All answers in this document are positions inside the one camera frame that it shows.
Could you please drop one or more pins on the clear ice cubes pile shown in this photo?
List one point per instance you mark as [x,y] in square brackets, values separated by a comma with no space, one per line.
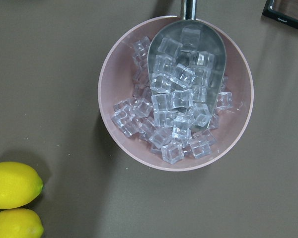
[134,116]

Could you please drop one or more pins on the pink bowl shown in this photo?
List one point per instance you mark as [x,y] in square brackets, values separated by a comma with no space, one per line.
[115,84]

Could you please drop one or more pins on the metal ice scoop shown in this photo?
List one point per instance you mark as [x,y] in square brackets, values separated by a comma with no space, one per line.
[208,49]

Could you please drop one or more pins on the yellow lemon near lime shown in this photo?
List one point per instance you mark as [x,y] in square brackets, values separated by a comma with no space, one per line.
[19,184]

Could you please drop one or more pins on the yellow lemon far side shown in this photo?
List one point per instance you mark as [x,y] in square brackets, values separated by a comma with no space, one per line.
[20,223]

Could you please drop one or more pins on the black framed tray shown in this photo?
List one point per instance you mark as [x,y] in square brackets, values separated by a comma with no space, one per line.
[283,11]

